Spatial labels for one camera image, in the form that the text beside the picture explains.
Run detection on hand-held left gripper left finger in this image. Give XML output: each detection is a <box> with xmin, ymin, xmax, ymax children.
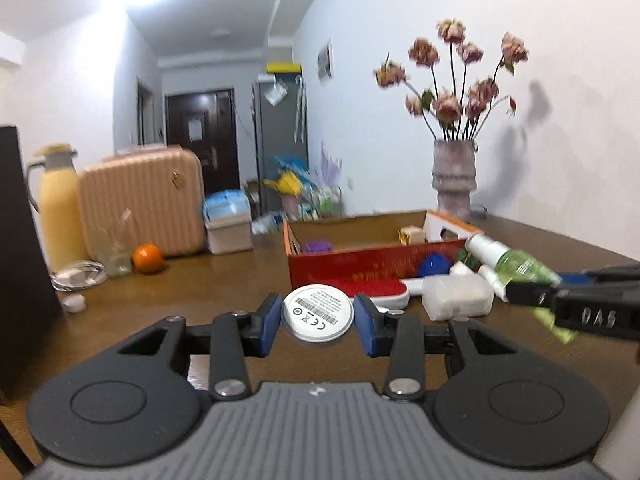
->
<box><xmin>116</xmin><ymin>292</ymin><xmax>285</xmax><ymax>401</ymax></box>

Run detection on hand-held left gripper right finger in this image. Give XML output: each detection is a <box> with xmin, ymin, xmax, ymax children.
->
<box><xmin>353</xmin><ymin>294</ymin><xmax>523</xmax><ymax>403</ymax></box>

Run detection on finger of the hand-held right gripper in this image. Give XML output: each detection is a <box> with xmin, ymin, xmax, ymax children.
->
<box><xmin>506</xmin><ymin>281</ymin><xmax>563</xmax><ymax>307</ymax></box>
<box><xmin>557</xmin><ymin>265</ymin><xmax>640</xmax><ymax>287</ymax></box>

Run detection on green spray bottle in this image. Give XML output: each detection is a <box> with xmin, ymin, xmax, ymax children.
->
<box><xmin>465</xmin><ymin>233</ymin><xmax>581</xmax><ymax>345</ymax></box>

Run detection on white round disc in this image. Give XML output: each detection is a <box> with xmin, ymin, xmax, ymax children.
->
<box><xmin>281</xmin><ymin>284</ymin><xmax>356</xmax><ymax>345</ymax></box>

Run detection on red cardboard box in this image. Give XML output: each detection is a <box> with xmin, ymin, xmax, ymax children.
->
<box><xmin>281</xmin><ymin>209</ymin><xmax>486</xmax><ymax>288</ymax></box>

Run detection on translucent white plastic box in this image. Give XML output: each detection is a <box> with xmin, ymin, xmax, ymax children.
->
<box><xmin>421</xmin><ymin>274</ymin><xmax>496</xmax><ymax>322</ymax></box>

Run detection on blue ridged bottle cap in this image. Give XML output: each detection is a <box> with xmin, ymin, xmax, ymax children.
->
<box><xmin>417</xmin><ymin>252</ymin><xmax>450</xmax><ymax>278</ymax></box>

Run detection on red lint brush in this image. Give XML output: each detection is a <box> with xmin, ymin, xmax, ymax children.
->
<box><xmin>320</xmin><ymin>277</ymin><xmax>425</xmax><ymax>310</ymax></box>

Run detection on cluttered storage rack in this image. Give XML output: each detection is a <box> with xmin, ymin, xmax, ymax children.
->
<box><xmin>280</xmin><ymin>182</ymin><xmax>347</xmax><ymax>222</ymax></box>

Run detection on mottled pink vase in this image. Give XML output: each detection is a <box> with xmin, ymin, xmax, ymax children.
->
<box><xmin>432</xmin><ymin>139</ymin><xmax>478</xmax><ymax>223</ymax></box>

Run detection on orange fruit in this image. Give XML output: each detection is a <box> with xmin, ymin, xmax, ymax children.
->
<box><xmin>131</xmin><ymin>243</ymin><xmax>165</xmax><ymax>275</ymax></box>

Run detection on yellow watering can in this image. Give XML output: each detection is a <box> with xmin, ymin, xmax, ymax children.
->
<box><xmin>262</xmin><ymin>169</ymin><xmax>305</xmax><ymax>196</ymax></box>

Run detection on purple paper decoration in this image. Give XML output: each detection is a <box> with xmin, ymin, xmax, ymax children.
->
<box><xmin>320</xmin><ymin>141</ymin><xmax>345</xmax><ymax>186</ymax></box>

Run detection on clear glass jar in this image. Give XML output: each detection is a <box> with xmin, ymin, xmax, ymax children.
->
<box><xmin>95</xmin><ymin>220</ymin><xmax>135</xmax><ymax>279</ymax></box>

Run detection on pink ribbed suitcase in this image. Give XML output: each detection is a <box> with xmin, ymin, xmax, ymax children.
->
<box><xmin>77</xmin><ymin>145</ymin><xmax>207</xmax><ymax>259</ymax></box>

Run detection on dark brown door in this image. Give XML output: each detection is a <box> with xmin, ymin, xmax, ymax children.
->
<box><xmin>165</xmin><ymin>88</ymin><xmax>242</xmax><ymax>191</ymax></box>

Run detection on grey tall cabinet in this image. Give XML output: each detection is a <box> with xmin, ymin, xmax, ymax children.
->
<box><xmin>251</xmin><ymin>72</ymin><xmax>308</xmax><ymax>213</ymax></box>

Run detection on dried pink flowers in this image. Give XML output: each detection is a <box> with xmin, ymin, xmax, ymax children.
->
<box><xmin>373</xmin><ymin>18</ymin><xmax>530</xmax><ymax>142</ymax></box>

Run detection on yellow thermos jug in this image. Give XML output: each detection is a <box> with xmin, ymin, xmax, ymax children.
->
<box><xmin>26</xmin><ymin>144</ymin><xmax>90</xmax><ymax>273</ymax></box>

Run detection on black panel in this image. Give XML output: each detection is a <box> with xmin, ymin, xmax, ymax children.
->
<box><xmin>0</xmin><ymin>125</ymin><xmax>63</xmax><ymax>401</ymax></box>

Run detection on coiled white cable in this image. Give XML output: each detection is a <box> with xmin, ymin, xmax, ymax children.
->
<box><xmin>51</xmin><ymin>260</ymin><xmax>108</xmax><ymax>292</ymax></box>

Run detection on wall picture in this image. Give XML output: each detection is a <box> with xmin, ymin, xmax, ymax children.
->
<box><xmin>317</xmin><ymin>39</ymin><xmax>334</xmax><ymax>83</ymax></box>

